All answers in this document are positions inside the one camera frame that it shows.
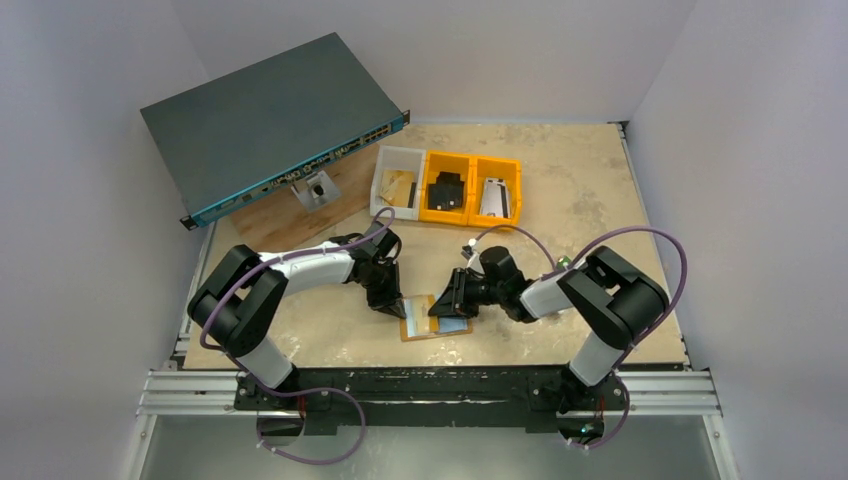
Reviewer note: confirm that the black card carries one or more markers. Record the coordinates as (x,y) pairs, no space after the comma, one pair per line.
(450,179)
(444,198)

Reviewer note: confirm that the grey network switch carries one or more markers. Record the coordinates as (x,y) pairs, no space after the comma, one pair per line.
(240,137)

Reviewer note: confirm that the yellow middle bin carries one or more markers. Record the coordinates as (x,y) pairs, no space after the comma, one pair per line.
(436,162)

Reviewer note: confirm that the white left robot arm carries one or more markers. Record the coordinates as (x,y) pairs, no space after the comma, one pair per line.
(236,304)

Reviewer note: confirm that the yellow bin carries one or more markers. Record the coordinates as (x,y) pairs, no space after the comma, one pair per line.
(508,169)
(436,162)

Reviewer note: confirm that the white plastic bin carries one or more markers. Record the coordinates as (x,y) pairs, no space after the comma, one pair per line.
(398,158)

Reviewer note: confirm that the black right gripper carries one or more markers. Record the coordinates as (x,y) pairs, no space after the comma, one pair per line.
(461,291)

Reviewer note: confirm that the wooden board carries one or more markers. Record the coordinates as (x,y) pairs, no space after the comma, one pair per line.
(279,222)

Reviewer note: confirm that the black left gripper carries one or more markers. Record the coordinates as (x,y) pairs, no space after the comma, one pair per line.
(388,302)

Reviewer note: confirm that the gold cards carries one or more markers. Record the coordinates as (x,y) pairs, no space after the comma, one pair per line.
(397,188)

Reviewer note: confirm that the yellow leather card holder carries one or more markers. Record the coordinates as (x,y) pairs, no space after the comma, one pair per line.
(448,326)

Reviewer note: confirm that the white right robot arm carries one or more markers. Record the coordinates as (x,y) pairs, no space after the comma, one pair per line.
(616,300)

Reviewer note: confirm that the grey metal bracket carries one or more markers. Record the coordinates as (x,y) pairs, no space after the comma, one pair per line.
(316,191)

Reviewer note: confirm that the yellow right bin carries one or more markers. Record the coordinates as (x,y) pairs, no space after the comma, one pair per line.
(508,169)

